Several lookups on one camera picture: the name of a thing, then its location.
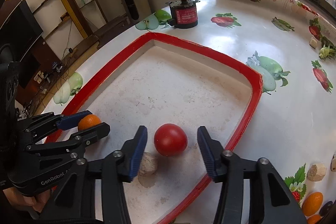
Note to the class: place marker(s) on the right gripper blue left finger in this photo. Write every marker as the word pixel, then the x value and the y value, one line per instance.
pixel 133 150

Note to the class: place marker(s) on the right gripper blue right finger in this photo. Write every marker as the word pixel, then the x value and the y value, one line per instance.
pixel 211 151

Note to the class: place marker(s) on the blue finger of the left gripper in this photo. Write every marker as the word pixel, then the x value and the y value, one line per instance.
pixel 87 137
pixel 64 122

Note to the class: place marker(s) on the orange fruit front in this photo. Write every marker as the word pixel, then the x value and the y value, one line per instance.
pixel 88 122

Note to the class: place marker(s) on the orange fruit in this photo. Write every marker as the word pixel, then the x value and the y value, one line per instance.
pixel 88 122
pixel 312 203
pixel 314 219

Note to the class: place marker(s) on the red tomato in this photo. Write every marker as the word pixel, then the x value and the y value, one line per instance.
pixel 170 140

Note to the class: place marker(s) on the cork cylinder with hole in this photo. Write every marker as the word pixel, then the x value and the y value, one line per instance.
pixel 333 163

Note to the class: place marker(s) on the dark purple plum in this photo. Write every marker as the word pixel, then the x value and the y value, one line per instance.
pixel 326 208

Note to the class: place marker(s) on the person's left hand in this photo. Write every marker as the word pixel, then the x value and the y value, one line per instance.
pixel 16 199

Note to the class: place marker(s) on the wooden low cabinet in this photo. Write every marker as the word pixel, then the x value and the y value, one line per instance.
pixel 43 73

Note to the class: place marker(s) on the black television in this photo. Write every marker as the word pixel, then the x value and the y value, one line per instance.
pixel 21 30

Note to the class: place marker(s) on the red rimmed white tray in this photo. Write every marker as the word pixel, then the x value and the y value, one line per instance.
pixel 159 79

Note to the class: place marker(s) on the wooden stool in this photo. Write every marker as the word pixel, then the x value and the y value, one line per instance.
pixel 112 29

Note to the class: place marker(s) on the fruit print tablecloth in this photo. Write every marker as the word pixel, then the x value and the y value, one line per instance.
pixel 294 123

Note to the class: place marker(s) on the black motor with cork wheel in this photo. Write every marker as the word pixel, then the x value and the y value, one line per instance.
pixel 183 14

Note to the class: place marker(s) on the tiny cork piece far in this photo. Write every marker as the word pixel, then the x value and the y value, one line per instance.
pixel 313 43

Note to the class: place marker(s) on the green leafy vegetable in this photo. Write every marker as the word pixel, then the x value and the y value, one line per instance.
pixel 328 49

